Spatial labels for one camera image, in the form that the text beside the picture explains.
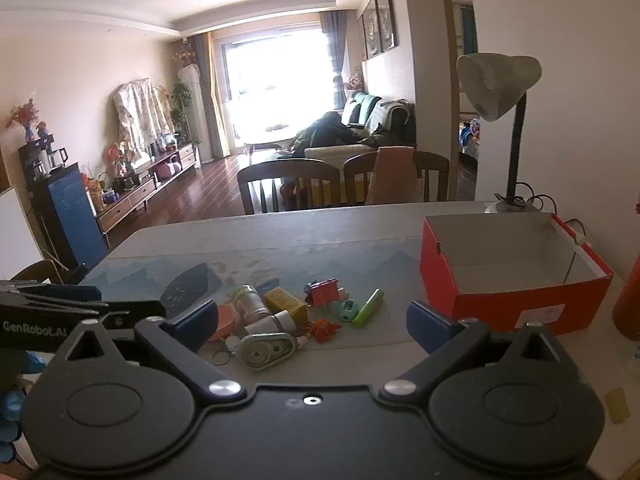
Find red cardboard box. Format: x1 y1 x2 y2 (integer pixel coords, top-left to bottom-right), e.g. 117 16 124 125
419 212 615 337

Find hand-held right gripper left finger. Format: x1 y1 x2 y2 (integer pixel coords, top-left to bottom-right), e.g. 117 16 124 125
52 300 248 403

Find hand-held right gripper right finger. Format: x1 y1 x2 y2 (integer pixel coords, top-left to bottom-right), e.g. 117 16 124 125
377 301 581 403

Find dark clothes pile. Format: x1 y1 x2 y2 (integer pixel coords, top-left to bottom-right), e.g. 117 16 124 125
292 112 367 159

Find white coffee table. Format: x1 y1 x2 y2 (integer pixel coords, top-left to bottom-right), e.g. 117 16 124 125
244 127 302 154

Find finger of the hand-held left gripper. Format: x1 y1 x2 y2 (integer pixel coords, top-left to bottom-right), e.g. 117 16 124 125
97 301 167 332
0 280 108 312

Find orange-red bottle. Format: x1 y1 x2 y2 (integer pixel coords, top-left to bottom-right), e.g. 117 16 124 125
612 252 640 342

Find black lamp cable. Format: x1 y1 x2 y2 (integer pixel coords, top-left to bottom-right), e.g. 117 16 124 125
517 182 587 243

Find blue cabinet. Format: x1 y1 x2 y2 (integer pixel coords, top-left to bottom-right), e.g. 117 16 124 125
31 162 109 272

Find wooden television cabinet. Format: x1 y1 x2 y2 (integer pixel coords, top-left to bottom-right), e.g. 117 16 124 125
95 142 201 234

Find grey window curtain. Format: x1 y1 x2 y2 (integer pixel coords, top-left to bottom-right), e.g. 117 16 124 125
319 10 349 106

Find person's left hand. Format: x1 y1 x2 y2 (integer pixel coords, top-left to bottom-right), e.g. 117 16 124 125
0 352 43 463

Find pink cloth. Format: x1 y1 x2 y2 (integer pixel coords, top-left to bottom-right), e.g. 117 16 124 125
365 146 424 205

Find pink heart-shaped dish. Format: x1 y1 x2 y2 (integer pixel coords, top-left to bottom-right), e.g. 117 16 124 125
206 304 237 342

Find pink and blue toy figurine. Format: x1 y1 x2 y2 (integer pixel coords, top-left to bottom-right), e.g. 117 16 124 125
304 280 350 309

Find black coffee machine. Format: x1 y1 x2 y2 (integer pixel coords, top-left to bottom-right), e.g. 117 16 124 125
19 137 69 189

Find white tube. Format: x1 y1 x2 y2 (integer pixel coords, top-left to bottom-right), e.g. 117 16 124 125
244 310 297 337

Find yellow small box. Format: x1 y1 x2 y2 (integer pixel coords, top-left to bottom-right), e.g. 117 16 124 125
264 287 309 324

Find white standing air conditioner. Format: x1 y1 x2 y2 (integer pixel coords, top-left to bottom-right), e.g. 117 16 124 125
178 64 211 152

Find orange keychain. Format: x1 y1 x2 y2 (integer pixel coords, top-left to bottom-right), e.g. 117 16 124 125
302 318 344 344

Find grey desk lamp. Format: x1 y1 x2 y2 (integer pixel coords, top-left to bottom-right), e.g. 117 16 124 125
456 52 543 214

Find dark wooden dining chair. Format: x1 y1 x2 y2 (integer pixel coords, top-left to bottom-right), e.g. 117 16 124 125
343 150 450 206
237 158 342 215
9 260 64 285

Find red flowers in vase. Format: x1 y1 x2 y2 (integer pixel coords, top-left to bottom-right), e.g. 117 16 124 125
5 99 42 144

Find yellow sticky note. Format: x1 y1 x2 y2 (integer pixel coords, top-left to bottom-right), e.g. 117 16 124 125
603 387 631 424

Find green highlighter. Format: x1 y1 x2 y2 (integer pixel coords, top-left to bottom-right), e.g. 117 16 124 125
351 288 386 329

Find green potted plant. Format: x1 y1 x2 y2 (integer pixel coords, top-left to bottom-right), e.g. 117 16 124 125
170 80 194 137

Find glass jar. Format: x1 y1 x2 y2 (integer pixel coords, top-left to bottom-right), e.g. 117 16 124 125
231 285 271 324

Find correction tape dispenser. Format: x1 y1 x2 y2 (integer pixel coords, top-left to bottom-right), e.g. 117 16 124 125
239 332 296 372

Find light sofa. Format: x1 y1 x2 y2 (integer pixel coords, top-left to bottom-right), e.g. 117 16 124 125
304 92 417 163

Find colourful clothes pile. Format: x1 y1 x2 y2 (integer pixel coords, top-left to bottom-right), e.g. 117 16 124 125
459 117 481 161

